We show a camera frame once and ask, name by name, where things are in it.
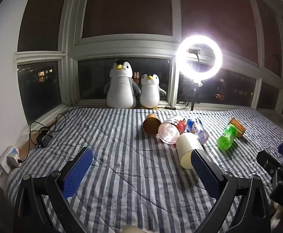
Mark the black tripod stand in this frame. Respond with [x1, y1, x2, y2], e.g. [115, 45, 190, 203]
[180, 80, 202, 111]

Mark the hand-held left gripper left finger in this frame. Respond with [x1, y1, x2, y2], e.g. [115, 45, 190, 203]
[13, 147, 93, 233]

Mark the ring light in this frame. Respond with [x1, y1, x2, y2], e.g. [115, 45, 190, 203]
[176, 34, 223, 82]

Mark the brown paper cup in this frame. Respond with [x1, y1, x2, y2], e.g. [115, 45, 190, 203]
[143, 114, 162, 135]

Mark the phone holder on gooseneck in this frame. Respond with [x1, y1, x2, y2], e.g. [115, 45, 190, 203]
[189, 49, 201, 74]

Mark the large penguin plush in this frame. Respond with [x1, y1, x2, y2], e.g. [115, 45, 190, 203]
[104, 59, 141, 109]

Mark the green plastic bottle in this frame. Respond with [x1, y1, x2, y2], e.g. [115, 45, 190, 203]
[216, 124, 238, 150]

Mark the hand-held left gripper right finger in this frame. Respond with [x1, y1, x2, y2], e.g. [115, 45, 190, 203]
[191, 149, 271, 233]

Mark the blue striped blanket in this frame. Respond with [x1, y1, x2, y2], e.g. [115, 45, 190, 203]
[5, 105, 283, 233]

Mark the small penguin plush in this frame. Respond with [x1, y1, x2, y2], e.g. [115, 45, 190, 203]
[139, 74, 166, 109]

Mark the black cable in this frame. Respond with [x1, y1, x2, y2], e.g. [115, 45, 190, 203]
[28, 106, 90, 163]

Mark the black power adapter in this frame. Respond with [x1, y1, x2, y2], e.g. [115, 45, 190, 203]
[36, 129, 53, 148]

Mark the white window frame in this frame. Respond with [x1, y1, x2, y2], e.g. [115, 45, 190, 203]
[16, 0, 283, 120]

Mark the blue printed cup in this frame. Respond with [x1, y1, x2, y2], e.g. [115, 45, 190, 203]
[186, 118, 209, 144]

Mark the white power strip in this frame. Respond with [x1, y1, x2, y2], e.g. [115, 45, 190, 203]
[0, 145, 20, 176]

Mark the white plug adapter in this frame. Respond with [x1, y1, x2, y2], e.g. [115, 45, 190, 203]
[7, 154, 22, 167]

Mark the white cup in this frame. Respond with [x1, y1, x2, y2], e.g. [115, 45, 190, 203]
[176, 132, 205, 170]

